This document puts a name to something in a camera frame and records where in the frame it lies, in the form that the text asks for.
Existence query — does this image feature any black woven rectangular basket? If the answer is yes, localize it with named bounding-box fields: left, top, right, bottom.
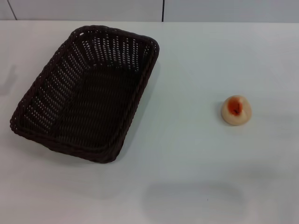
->
left=9, top=25, right=161, bottom=164

